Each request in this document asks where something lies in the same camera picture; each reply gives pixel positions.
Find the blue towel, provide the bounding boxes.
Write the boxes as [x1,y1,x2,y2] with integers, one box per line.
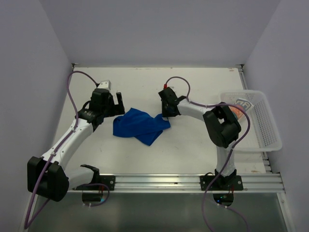
[112,108,170,146]

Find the rabbit print towel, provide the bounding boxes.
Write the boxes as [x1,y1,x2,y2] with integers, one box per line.
[229,98,254,121]

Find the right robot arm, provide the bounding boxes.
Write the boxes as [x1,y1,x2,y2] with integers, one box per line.
[158,87,241,190]

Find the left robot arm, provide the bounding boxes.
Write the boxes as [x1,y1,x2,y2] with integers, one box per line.
[27,88,125,202]

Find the white plastic basket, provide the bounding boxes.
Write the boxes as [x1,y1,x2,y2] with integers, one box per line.
[219,90,282,152]

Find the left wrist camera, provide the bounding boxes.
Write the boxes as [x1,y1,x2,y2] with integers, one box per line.
[97,80,111,91]

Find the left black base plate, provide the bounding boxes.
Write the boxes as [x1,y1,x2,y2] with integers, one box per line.
[76,175,116,191]

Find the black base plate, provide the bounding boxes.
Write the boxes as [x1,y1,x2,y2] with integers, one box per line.
[76,175,116,191]
[199,175,244,191]

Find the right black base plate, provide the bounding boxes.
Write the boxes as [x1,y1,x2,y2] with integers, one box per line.
[199,175,244,191]

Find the aluminium mounting rail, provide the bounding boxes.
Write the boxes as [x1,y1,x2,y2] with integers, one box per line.
[67,172,284,193]

